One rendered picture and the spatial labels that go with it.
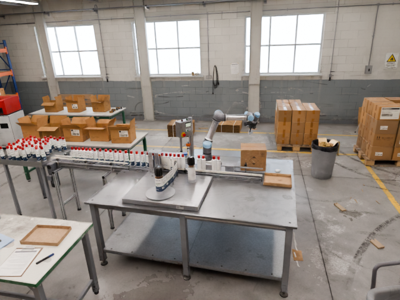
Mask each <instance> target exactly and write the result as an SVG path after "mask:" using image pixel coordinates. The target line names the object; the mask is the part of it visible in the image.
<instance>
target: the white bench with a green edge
mask: <svg viewBox="0 0 400 300"><path fill-rule="evenodd" d="M0 216H1V219H0V233H1V234H3V235H5V236H8V237H10V238H13V239H14V240H15V241H13V242H12V243H10V244H9V245H7V246H5V247H4V248H2V249H0V266H1V265H2V263H3V262H4V261H5V260H6V259H7V258H8V257H9V256H10V255H11V254H12V252H13V251H14V250H15V249H16V248H25V247H26V245H21V244H20V240H22V238H24V237H25V235H27V234H28V232H30V231H31V230H32V229H33V228H34V227H35V226H36V225H37V224H42V225H59V226H71V228H72V230H71V231H70V232H69V234H68V235H67V236H66V237H65V238H64V240H63V241H62V242H61V243H60V244H59V245H58V246H44V245H33V248H43V249H42V250H41V252H40V253H39V255H38V256H37V257H36V258H35V260H34V261H33V262H32V263H31V265H30V266H29V267H28V269H27V270H26V271H25V272H24V274H23V275H22V276H21V277H0V282H4V283H12V284H16V285H23V286H27V287H28V288H29V289H31V290H32V291H33V293H34V295H29V294H25V293H18V292H11V291H7V290H0V295H2V296H9V297H13V298H19V299H26V300H62V299H54V298H47V297H46V296H45V292H44V289H43V285H42V282H43V281H44V280H45V279H46V278H47V277H48V276H49V275H50V273H51V272H52V271H53V270H54V269H55V268H56V266H57V265H58V264H59V263H60V262H61V261H62V260H63V259H64V258H65V257H66V256H67V255H68V253H69V252H70V251H71V250H72V249H73V248H74V247H75V246H76V245H77V244H78V243H79V242H80V240H82V244H83V249H84V252H85V258H86V263H87V268H88V272H89V277H90V281H89V283H88V284H87V285H86V287H85V288H84V289H83V291H82V292H81V294H80V295H79V296H78V298H77V299H76V300H82V299H83V298H84V297H85V295H86V294H87V292H88V290H89V289H90V288H91V287H92V291H93V292H94V294H95V295H97V294H98V293H99V284H98V278H97V275H96V269H95V263H94V260H93V254H92V249H91V245H90V240H89V234H88V231H89V230H90V229H91V227H92V226H93V223H88V222H82V221H71V220H59V219H53V218H42V217H31V216H24V215H13V214H2V213H0ZM52 253H54V255H53V256H51V257H50V258H48V259H46V260H44V261H42V262H40V263H39V264H36V262H38V261H40V260H41V259H43V258H45V257H47V256H48V255H50V254H52Z"/></svg>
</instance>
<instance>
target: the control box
mask: <svg viewBox="0 0 400 300"><path fill-rule="evenodd" d="M188 122H191V120H188V121H186V119H183V122H181V120H179V121H175V124H176V137H178V138H184V136H183V134H184V133H185V134H186V136H185V137H187V136H191V135H192V131H188V132H186V131H185V129H187V128H190V127H191V129H192V124H191V126H190V127H185V123H188Z"/></svg>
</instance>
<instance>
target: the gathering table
mask: <svg viewBox="0 0 400 300"><path fill-rule="evenodd" d="M70 152H71V146H67V151H64V150H62V152H58V151H56V150H54V149H53V151H52V153H51V154H50V156H48V157H47V156H46V160H47V161H42V160H41V161H37V159H33V157H32V158H31V159H28V161H19V160H9V159H8V155H7V154H6V155H5V157H6V159H1V157H0V164H3V166H4V170H5V174H6V177H7V180H8V184H9V187H10V191H11V194H12V198H13V201H14V204H15V208H16V210H17V214H18V215H22V214H21V209H20V206H19V203H18V199H17V195H16V192H15V189H14V185H13V181H12V178H11V175H10V171H9V168H8V165H17V166H25V167H36V171H37V175H38V178H39V183H40V187H41V190H42V195H43V196H44V199H46V198H47V197H48V202H49V206H50V209H51V214H52V218H53V219H57V216H56V213H55V208H54V203H53V200H52V196H51V191H50V188H49V183H48V179H47V176H46V171H45V166H46V164H47V163H49V162H50V161H52V160H53V159H54V158H51V157H56V156H55V155H64V154H67V156H70ZM60 158H61V157H60ZM40 171H41V172H40ZM42 178H43V179H42ZM43 183H44V184H43ZM44 185H45V186H44ZM45 190H46V191H45ZM46 195H47V197H46Z"/></svg>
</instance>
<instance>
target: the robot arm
mask: <svg viewBox="0 0 400 300"><path fill-rule="evenodd" d="M259 117H260V113H259V112H255V113H252V112H248V111H245V113H244V114H223V112H222V111H220V110H217V111H215V112H214V116H213V118H212V120H213V121H212V124H211V127H210V129H209V131H208V134H207V136H206V137H205V139H204V140H203V142H202V144H203V154H202V155H204V156H205V161H211V160H212V159H213V156H212V154H211V151H212V142H213V136H214V134H215V131H216V129H217V126H218V124H219V123H220V122H221V121H227V120H249V121H248V122H244V126H247V127H248V126H249V128H250V129H249V133H248V135H249V134H250V133H253V131H252V129H255V128H256V125H257V121H258V119H259Z"/></svg>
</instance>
